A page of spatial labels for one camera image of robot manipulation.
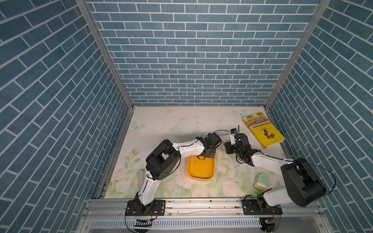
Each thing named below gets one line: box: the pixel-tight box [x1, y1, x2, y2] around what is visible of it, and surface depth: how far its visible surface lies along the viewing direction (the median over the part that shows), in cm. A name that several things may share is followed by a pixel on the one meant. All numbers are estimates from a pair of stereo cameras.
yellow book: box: [242, 112, 286, 150], surface depth 104 cm
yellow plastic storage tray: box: [186, 155, 216, 181], surface depth 86 cm
